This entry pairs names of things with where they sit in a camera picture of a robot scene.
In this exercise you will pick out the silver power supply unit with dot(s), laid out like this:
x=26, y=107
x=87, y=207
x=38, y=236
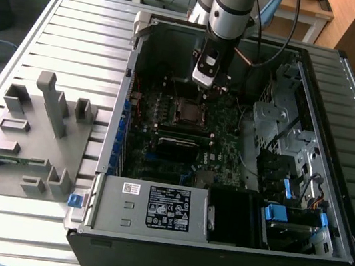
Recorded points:
x=112, y=203

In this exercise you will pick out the black graphics card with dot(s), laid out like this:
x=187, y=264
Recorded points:
x=178, y=151

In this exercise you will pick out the grey parts rack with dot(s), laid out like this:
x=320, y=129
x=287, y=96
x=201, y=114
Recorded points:
x=36, y=148

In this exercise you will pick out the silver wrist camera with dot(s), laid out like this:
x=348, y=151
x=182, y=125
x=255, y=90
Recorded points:
x=199, y=77

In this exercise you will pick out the black drive bay bracket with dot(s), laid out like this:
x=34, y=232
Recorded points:
x=273, y=168

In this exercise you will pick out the green RAM stick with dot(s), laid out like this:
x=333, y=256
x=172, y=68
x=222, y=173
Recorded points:
x=29, y=161

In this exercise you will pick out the black hard disk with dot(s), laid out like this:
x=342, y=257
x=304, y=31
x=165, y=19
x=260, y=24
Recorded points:
x=287, y=229

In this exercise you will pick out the pale blue teach pendant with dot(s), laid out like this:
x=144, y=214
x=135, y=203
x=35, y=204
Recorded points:
x=271, y=4

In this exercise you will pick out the green motherboard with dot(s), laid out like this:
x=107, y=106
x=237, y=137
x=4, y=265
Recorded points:
x=225, y=150

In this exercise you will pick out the perforated metal drive cage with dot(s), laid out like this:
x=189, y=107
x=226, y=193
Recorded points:
x=267, y=111

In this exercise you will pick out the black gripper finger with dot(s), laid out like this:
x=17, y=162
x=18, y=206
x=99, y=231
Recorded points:
x=222, y=86

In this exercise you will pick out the blue case latch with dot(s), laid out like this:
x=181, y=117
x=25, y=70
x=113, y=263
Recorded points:
x=74, y=201

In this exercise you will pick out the square silver CPU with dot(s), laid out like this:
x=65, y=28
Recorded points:
x=189, y=114

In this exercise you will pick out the RAM slot black clips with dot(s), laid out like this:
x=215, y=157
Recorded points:
x=185, y=127
x=184, y=135

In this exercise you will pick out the blue expansion slot retainer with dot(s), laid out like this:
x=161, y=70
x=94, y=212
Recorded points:
x=120, y=137

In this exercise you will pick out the CPU socket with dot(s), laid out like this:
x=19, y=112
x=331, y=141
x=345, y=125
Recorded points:
x=172, y=122

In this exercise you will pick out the grey chipset heatsink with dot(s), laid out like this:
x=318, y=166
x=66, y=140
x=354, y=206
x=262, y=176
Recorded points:
x=205, y=178

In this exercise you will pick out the blue disk carrier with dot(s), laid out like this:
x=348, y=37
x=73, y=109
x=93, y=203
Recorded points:
x=287, y=189
x=274, y=212

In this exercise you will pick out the black PC case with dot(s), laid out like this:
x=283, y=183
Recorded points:
x=177, y=264

